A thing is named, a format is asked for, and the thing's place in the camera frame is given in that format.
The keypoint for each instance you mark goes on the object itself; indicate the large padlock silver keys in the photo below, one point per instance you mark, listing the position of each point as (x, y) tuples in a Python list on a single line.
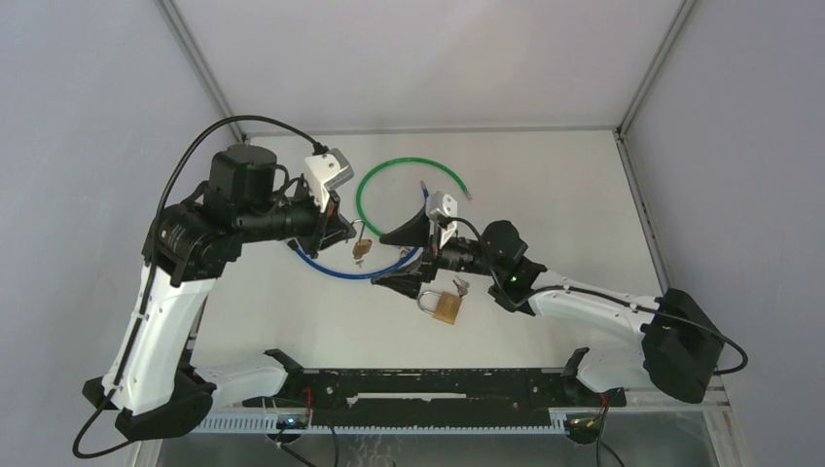
[(462, 286)]

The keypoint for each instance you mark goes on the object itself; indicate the large brass padlock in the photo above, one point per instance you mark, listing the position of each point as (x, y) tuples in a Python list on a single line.
[(442, 306)]

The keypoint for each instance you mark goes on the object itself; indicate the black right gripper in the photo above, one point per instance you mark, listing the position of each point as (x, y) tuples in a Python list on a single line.
[(413, 233)]

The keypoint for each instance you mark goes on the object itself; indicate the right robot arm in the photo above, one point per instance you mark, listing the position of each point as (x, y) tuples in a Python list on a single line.
[(669, 342)]

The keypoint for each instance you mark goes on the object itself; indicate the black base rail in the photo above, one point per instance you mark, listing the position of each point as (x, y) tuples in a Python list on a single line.
[(435, 394)]

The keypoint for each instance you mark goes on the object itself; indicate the white slotted cable duct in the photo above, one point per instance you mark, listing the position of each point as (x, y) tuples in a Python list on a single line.
[(299, 423)]

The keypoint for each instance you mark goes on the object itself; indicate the small brass padlock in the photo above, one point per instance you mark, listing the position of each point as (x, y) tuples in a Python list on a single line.
[(362, 245)]

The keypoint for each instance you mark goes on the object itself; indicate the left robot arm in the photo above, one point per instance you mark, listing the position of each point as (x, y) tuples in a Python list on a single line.
[(152, 386)]

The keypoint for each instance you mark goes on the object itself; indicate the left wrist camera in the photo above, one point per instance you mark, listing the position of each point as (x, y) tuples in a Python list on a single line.
[(325, 173)]

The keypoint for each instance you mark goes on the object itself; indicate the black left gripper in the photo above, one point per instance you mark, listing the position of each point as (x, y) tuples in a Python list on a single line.
[(330, 218)]

